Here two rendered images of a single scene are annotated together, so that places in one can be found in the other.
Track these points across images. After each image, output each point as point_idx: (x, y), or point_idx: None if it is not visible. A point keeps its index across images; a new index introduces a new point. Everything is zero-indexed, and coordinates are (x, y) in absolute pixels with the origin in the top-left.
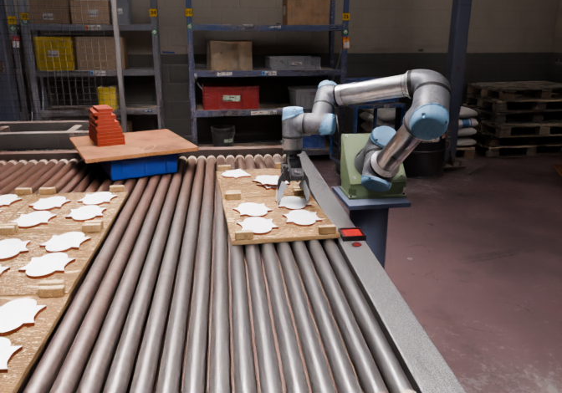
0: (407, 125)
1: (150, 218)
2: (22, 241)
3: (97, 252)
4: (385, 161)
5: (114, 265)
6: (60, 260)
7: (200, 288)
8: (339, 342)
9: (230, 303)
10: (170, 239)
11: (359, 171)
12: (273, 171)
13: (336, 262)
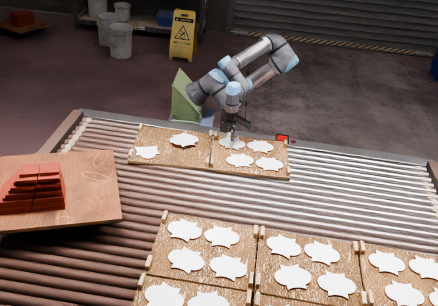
0: (280, 69)
1: (231, 207)
2: (274, 271)
3: None
4: (248, 92)
5: (313, 228)
6: (317, 246)
7: (343, 198)
8: (389, 171)
9: None
10: (274, 202)
11: (197, 104)
12: (148, 135)
13: (315, 153)
